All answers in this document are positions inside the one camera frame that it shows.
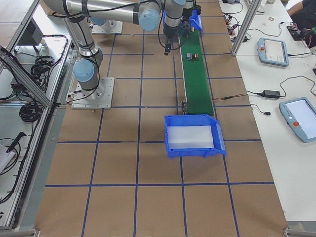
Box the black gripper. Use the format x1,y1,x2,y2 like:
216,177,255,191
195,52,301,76
181,7,196,31

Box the red push button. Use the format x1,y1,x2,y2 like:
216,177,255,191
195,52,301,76
186,53,199,61

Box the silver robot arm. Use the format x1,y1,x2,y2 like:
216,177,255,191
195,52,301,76
45,0,196,38
68,16,104,100

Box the left blue plastic bin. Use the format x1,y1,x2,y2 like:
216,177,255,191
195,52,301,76
162,7,202,38

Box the blue plastic bin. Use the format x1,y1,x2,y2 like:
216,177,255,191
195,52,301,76
164,115,227,158
162,7,202,38

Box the green conveyor belt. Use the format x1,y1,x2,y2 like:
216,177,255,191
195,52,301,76
180,31,214,116

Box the far teach pendant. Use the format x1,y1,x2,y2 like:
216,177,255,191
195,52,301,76
257,38,289,67

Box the teach pendant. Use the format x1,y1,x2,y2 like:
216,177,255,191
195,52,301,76
257,38,289,67
278,97,316,143

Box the black power adapter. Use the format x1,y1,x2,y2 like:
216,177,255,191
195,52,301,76
262,90,281,99

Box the person in black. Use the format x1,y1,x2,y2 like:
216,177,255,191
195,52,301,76
287,0,316,48

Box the right blue plastic bin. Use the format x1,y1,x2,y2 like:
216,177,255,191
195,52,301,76
164,115,227,158

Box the white foam pad right bin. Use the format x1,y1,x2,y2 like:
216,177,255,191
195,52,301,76
167,125,214,149

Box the near teach pendant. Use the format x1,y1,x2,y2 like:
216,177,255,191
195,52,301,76
278,97,316,143

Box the aluminium frame post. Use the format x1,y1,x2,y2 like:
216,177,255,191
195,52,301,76
231,0,261,56

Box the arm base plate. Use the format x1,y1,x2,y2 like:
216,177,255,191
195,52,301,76
92,20,123,35
71,78,115,109

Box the red black wire pair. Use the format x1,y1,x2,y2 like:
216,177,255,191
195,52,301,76
211,93,249,102

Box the black coiled cables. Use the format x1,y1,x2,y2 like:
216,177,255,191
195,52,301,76
18,55,62,124

